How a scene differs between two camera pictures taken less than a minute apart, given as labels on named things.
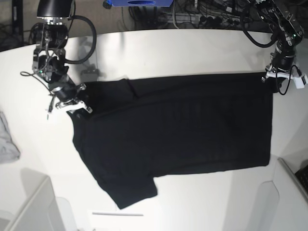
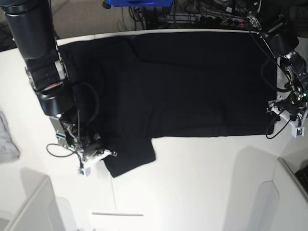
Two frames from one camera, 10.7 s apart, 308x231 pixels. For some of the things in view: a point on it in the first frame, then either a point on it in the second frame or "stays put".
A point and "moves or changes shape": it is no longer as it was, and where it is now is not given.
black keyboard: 302,175 stays put
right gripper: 281,67 -> 292,107
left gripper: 68,93 -> 91,148
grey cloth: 9,151 stays put
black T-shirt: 141,128 moves or changes shape
